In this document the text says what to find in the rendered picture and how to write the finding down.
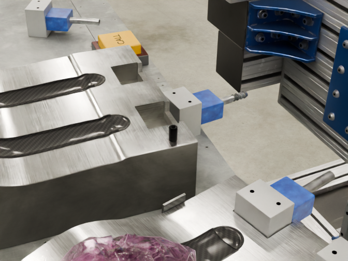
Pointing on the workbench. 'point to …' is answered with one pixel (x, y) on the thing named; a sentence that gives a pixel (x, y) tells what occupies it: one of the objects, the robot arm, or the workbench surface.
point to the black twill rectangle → (173, 202)
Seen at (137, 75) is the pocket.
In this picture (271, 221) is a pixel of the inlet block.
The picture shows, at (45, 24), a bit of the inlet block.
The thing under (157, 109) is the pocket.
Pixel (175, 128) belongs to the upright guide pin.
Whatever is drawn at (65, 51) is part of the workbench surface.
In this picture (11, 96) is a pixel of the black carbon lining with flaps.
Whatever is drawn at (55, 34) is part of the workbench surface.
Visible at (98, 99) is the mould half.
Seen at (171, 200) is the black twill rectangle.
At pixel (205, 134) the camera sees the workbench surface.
